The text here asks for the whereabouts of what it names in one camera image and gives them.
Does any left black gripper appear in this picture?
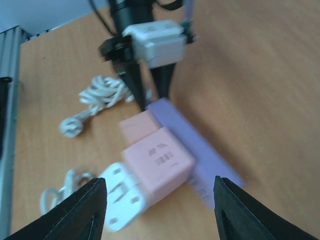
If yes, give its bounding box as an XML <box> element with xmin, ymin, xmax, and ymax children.
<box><xmin>98</xmin><ymin>35</ymin><xmax>176</xmax><ymax>112</ymax></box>

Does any large pink cube plug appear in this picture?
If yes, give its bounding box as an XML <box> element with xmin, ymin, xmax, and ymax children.
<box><xmin>122</xmin><ymin>127</ymin><xmax>196</xmax><ymax>206</ymax></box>

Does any white coiled strip cable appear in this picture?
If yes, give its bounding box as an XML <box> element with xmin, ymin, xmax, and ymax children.
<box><xmin>58</xmin><ymin>75</ymin><xmax>153</xmax><ymax>139</ymax></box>

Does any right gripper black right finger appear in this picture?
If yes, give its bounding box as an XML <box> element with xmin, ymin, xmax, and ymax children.
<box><xmin>213</xmin><ymin>176</ymin><xmax>316</xmax><ymax>240</ymax></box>

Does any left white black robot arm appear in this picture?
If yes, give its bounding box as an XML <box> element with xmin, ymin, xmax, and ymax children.
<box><xmin>89</xmin><ymin>0</ymin><xmax>187</xmax><ymax>111</ymax></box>

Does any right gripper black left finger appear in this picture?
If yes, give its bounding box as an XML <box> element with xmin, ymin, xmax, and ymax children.
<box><xmin>7</xmin><ymin>178</ymin><xmax>107</xmax><ymax>240</ymax></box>

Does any purple power strip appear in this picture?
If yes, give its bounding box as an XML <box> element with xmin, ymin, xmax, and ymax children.
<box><xmin>146</xmin><ymin>98</ymin><xmax>245</xmax><ymax>210</ymax></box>

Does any white plug adapter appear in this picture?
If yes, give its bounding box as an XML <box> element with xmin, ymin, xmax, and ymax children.
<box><xmin>100</xmin><ymin>162</ymin><xmax>150</xmax><ymax>232</ymax></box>

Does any small pink plug adapter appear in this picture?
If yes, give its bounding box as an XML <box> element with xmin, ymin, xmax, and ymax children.
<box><xmin>119</xmin><ymin>110</ymin><xmax>161</xmax><ymax>146</ymax></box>

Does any aluminium front rail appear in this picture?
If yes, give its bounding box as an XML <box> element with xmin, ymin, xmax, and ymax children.
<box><xmin>0</xmin><ymin>26</ymin><xmax>26</xmax><ymax>240</ymax></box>

